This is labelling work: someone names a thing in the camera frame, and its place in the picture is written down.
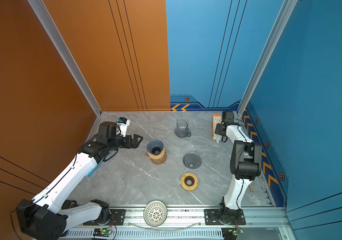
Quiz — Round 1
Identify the grey glass mug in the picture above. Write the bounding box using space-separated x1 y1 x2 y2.
174 120 191 138

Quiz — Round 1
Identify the grey glass dripper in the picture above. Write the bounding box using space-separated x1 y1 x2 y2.
182 152 202 169

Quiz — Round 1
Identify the cream coffee filter pack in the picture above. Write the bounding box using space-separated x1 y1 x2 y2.
211 114 222 143

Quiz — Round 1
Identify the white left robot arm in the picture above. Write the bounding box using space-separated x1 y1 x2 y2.
15 118 143 240

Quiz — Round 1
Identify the blue glass dripper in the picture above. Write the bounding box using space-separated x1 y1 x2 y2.
147 140 164 154

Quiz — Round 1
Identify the aluminium corner post left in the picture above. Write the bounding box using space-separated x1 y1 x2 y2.
28 0 102 117

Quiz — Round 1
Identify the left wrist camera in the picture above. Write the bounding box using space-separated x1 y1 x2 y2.
117 117 131 137

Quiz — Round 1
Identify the right green circuit board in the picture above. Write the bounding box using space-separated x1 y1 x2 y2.
221 228 243 240

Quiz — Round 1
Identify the aluminium corner post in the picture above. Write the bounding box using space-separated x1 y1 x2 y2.
28 0 102 117
236 0 297 117

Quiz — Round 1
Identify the white woven basket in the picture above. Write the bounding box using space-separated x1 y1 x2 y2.
144 200 168 227

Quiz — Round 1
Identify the aluminium mounting rail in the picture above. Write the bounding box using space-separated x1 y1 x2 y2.
52 204 295 240

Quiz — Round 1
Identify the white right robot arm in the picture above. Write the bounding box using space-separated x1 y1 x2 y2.
215 111 262 225

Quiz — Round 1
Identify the green circuit board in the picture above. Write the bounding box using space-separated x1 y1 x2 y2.
93 228 113 238
221 228 243 240

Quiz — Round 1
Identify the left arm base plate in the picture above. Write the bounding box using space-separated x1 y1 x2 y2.
83 209 126 226

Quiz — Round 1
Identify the wooden dripper ring holder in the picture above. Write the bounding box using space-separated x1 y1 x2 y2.
148 149 166 160

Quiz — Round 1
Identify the left green circuit board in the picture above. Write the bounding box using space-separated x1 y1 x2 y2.
93 228 113 238

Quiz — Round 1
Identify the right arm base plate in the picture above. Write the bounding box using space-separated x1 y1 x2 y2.
204 209 246 226

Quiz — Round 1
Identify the aluminium corner post right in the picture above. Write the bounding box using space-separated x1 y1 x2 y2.
236 0 297 117

